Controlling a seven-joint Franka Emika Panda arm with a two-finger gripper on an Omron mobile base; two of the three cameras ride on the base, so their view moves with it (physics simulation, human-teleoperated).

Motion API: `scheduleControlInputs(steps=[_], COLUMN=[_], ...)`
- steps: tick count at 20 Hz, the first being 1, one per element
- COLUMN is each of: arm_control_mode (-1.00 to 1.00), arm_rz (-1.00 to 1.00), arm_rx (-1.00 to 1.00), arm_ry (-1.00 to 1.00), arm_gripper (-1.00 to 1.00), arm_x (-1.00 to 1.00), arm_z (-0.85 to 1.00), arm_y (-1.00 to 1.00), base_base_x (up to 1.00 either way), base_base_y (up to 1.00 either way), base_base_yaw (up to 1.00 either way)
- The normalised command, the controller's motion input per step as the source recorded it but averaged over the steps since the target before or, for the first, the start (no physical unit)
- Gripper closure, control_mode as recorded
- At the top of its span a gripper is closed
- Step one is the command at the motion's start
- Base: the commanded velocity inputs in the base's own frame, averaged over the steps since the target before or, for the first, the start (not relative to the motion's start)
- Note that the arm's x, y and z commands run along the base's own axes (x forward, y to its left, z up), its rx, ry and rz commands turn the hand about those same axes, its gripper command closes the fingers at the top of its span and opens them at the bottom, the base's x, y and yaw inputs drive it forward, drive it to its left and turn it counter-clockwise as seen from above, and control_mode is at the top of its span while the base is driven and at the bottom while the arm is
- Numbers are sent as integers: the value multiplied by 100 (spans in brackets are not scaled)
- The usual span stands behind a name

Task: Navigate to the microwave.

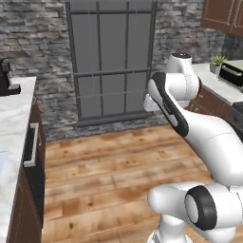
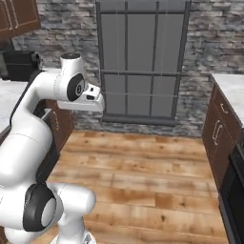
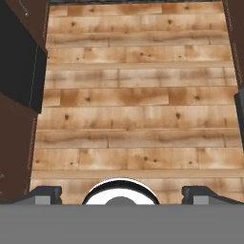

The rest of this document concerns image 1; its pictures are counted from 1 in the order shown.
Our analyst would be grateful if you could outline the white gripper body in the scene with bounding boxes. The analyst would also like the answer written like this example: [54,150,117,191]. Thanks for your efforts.
[143,93,161,113]

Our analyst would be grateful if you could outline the black microwave oven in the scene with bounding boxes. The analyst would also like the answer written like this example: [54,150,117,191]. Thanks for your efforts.
[217,60,243,93]

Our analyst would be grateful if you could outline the grey framed window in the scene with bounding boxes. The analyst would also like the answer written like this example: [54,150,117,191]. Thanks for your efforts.
[65,0,158,128]

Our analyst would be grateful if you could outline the brown base cupboards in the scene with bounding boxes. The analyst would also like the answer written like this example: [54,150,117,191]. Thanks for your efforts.
[185,84,235,127]

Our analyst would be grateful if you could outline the green potted plant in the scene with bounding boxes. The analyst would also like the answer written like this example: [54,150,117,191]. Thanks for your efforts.
[209,54,228,76]

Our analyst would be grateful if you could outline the black stove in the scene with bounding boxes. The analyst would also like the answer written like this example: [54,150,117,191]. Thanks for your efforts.
[231,101,243,142]

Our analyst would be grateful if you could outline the dark dishwasher front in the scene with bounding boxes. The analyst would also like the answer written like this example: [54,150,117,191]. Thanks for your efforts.
[22,100,47,228]

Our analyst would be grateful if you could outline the black coffee machine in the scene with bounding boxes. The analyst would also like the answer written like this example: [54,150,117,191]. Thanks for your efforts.
[0,58,22,97]

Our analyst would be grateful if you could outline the brown island cabinet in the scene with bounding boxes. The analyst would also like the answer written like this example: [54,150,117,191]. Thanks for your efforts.
[5,94,47,243]

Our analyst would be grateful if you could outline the brown wall cupboards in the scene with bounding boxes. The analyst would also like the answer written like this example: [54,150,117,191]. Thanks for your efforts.
[200,0,243,40]

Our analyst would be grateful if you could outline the silver dishwasher handle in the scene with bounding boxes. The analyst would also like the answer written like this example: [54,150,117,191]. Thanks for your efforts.
[23,122,40,168]

